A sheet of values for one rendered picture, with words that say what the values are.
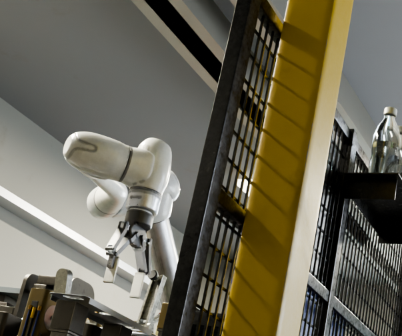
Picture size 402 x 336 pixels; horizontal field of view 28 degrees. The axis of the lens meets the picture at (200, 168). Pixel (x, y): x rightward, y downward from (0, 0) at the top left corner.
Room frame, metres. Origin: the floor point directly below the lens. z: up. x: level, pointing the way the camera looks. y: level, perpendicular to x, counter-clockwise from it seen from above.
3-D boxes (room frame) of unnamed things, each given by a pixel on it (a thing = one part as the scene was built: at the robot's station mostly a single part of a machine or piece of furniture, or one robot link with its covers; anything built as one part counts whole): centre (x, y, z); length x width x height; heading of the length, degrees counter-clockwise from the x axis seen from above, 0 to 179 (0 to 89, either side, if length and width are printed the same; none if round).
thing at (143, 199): (2.10, 0.13, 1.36); 0.09 x 0.09 x 0.06
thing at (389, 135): (1.77, -0.42, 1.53); 0.07 x 0.07 x 0.20
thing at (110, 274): (2.04, 0.16, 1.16); 0.03 x 0.01 x 0.07; 59
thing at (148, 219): (2.10, 0.13, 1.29); 0.08 x 0.07 x 0.09; 149
